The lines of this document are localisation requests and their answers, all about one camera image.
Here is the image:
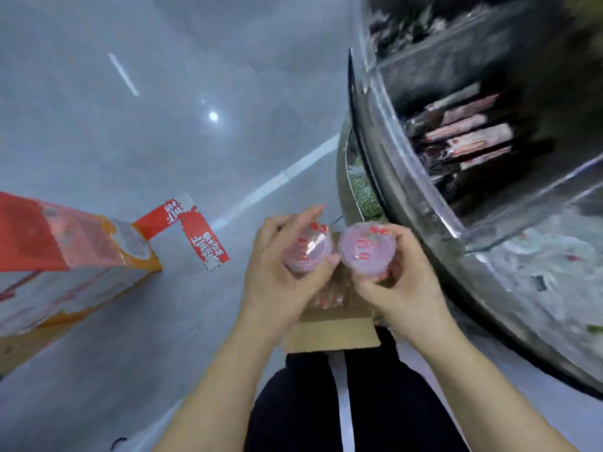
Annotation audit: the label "person's right hand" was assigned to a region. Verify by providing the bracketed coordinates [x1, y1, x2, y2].
[351, 224, 454, 345]

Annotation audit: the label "person's left hand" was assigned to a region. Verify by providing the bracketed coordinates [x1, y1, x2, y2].
[239, 204, 341, 337]

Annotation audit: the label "pink yogurt cup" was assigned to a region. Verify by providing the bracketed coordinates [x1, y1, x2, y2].
[308, 289, 348, 310]
[283, 222, 336, 278]
[338, 221, 399, 281]

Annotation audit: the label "person's left forearm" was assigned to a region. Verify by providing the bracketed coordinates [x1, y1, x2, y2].
[153, 315, 302, 452]

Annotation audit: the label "person's right forearm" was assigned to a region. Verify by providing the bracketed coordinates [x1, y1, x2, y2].
[400, 320, 581, 452]

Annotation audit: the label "brown cardboard box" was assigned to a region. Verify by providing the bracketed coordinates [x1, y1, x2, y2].
[281, 229, 383, 354]

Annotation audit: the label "green vegetable packet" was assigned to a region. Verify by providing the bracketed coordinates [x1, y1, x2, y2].
[348, 156, 386, 223]

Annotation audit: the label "black trousers with white stripe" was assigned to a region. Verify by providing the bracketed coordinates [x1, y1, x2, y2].
[244, 326, 468, 452]

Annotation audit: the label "refrigerated display case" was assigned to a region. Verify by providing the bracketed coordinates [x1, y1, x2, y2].
[336, 0, 603, 401]

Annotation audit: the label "pile of white packets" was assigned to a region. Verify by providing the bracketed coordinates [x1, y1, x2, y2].
[469, 206, 603, 337]

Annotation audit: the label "stack of pink flat packets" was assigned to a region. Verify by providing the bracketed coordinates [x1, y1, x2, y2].
[404, 82, 515, 185]

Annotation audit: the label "red and white carton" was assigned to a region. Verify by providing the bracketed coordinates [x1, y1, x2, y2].
[0, 191, 231, 378]

